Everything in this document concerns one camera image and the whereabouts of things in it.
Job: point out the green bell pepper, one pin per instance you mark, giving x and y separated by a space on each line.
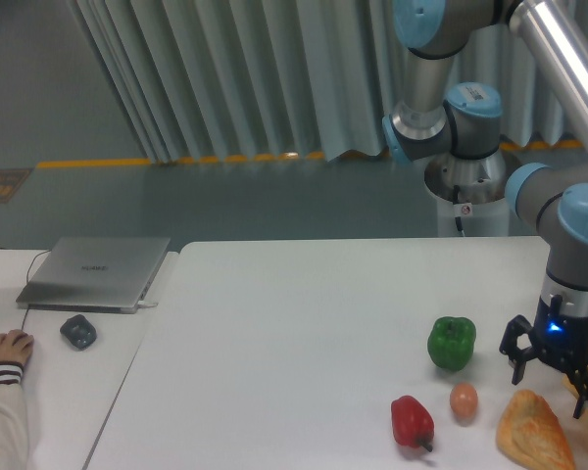
450 343

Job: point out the silver closed laptop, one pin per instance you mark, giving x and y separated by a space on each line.
95 274

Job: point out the pale green pleated curtain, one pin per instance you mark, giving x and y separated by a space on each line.
218 79

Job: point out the red bell pepper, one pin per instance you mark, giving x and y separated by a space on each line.
412 424

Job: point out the person's hand on mouse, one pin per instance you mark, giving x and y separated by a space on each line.
16 346

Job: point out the white striped sleeve forearm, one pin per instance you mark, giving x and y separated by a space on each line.
13 417

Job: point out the brown egg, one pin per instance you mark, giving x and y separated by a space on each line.
464 401

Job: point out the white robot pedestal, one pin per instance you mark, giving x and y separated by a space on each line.
470 194

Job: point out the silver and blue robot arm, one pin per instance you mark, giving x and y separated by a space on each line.
429 121

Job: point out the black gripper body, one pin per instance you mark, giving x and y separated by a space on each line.
559 340

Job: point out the small dark grey controller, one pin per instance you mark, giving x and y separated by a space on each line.
79 332

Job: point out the triangular golden bread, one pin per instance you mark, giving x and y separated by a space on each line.
530 434

